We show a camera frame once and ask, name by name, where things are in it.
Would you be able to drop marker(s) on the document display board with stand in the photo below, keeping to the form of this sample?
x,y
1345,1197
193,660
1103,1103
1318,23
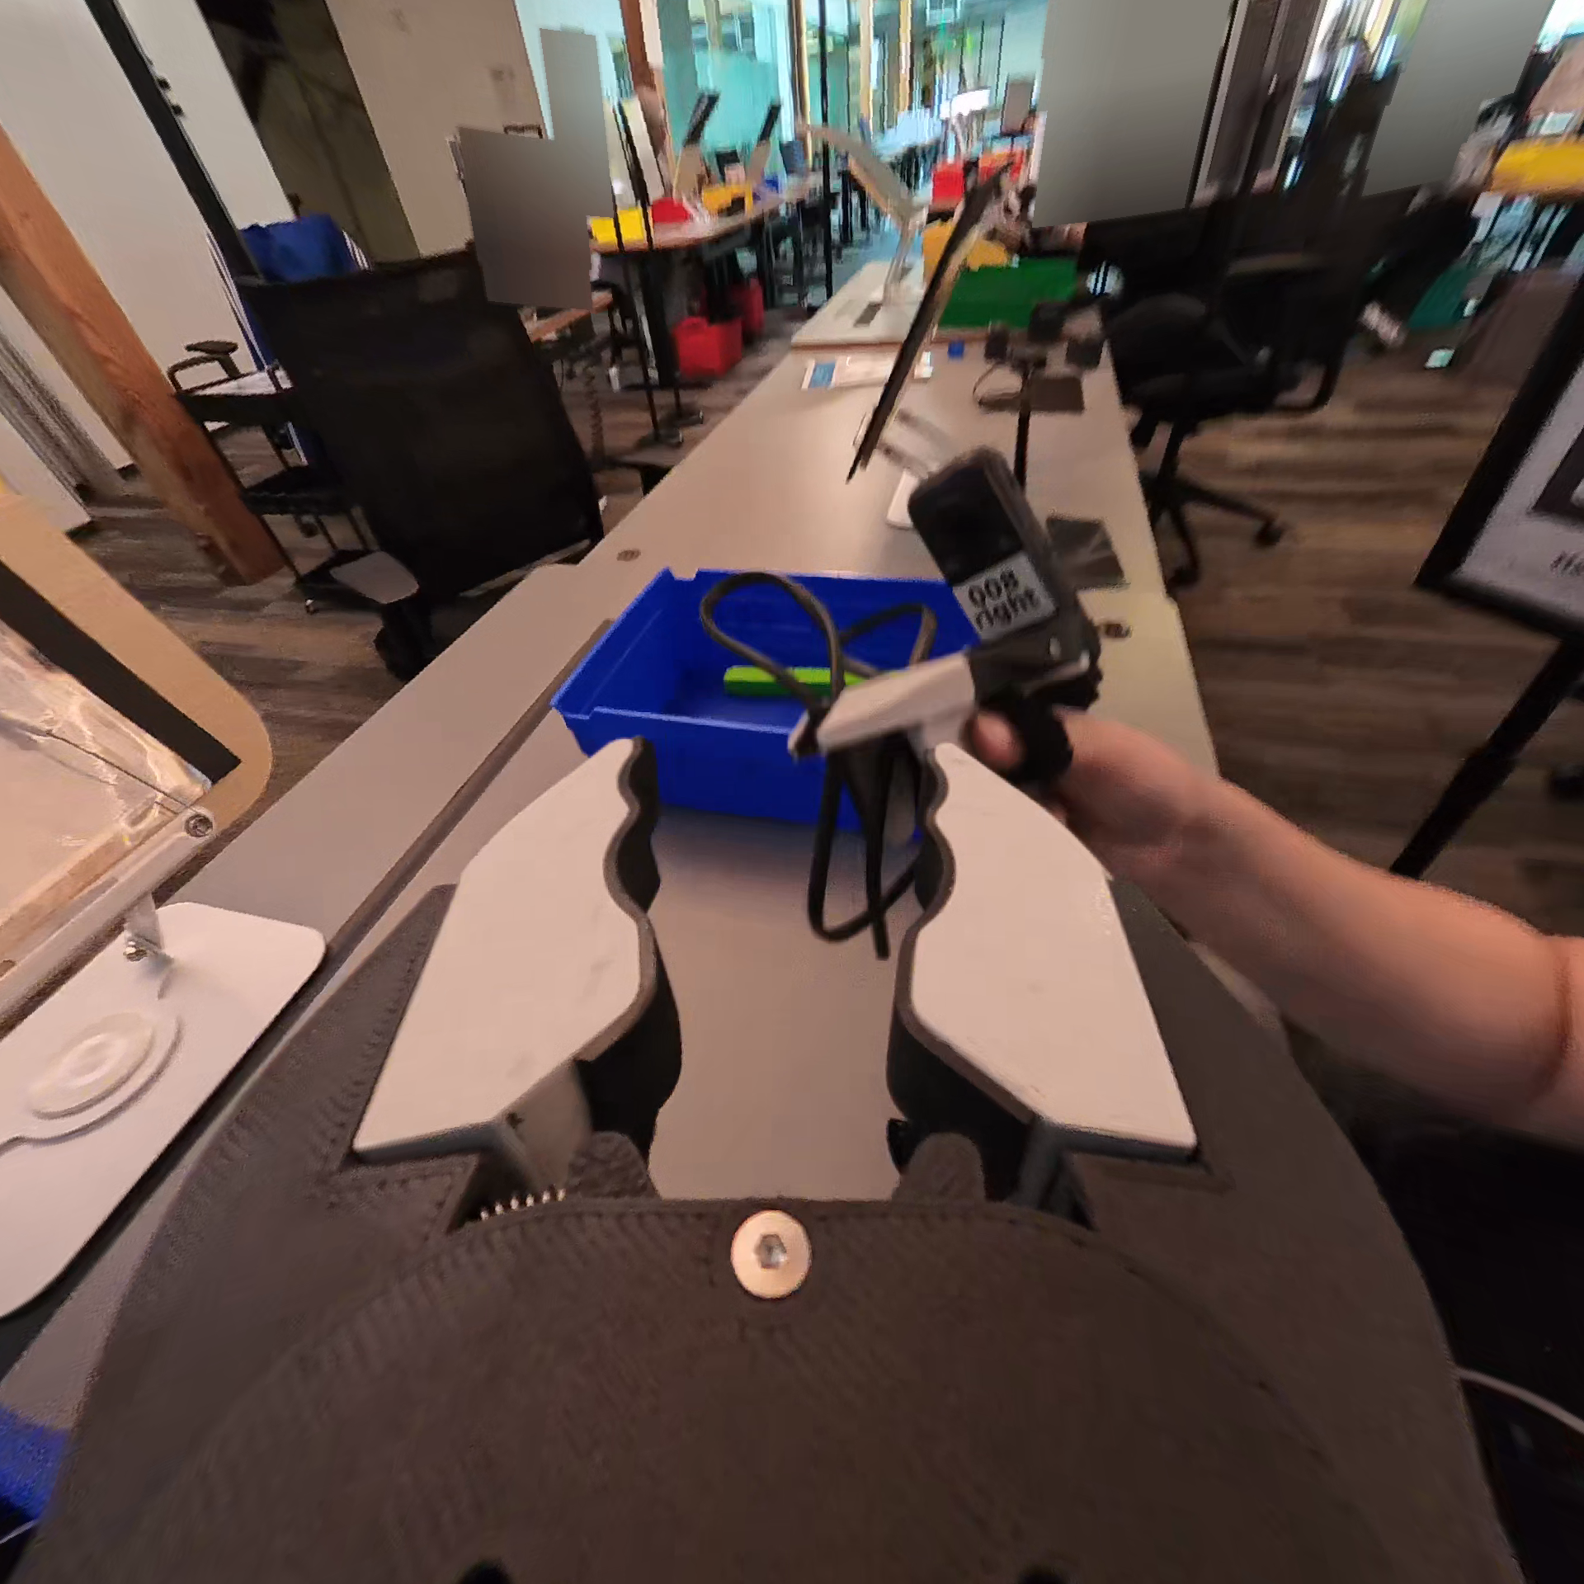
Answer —
x,y
188,989

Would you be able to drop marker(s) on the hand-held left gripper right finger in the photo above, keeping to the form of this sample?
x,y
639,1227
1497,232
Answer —
x,y
1038,989

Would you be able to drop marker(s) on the tilted board with stand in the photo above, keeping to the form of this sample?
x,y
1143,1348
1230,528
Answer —
x,y
903,368

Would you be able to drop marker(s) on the person's right forearm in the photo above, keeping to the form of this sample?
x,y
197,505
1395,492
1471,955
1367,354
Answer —
x,y
1362,953

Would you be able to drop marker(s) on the person's right hand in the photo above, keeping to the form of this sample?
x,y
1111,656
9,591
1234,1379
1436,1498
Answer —
x,y
1128,791

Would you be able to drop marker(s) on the blue fabric cart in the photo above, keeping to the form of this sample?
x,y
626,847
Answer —
x,y
297,245

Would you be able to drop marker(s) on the blue plastic bin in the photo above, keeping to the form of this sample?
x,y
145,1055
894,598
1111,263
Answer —
x,y
647,740
29,1469

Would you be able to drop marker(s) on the yellow tray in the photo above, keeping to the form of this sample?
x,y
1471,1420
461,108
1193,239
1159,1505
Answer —
x,y
1540,168

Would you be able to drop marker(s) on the black rolling sign stand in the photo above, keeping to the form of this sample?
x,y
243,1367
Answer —
x,y
1537,556

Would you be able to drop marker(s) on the black utility cart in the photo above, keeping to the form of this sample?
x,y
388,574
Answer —
x,y
233,392

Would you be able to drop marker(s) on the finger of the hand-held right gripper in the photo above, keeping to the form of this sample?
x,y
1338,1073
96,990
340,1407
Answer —
x,y
894,708

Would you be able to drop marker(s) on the red storage bin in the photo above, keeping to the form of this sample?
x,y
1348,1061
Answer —
x,y
704,354

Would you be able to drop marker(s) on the long green block bar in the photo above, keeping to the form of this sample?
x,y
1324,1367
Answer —
x,y
766,681

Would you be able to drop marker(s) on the black upright rod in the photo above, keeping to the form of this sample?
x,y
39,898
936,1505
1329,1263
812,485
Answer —
x,y
1021,443

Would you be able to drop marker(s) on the yellow bin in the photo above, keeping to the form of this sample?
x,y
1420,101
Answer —
x,y
977,253

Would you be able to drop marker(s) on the blue and white packet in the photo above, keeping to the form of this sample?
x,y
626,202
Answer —
x,y
851,368

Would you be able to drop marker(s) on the black mesh chair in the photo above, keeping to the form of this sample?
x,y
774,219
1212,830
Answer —
x,y
418,410

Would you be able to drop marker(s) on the wooden support post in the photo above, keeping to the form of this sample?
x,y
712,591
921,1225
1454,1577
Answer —
x,y
96,347

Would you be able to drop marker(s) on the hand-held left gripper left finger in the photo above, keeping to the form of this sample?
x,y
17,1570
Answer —
x,y
522,976

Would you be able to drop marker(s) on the curved grey desk stand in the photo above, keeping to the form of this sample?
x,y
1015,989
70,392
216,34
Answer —
x,y
890,187

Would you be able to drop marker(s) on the black desk plate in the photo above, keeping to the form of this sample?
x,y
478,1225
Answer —
x,y
1089,556
1054,392

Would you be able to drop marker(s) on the green tray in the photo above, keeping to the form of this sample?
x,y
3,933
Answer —
x,y
1003,297

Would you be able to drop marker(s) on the black swivel office chair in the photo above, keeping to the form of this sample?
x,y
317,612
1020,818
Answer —
x,y
1187,347

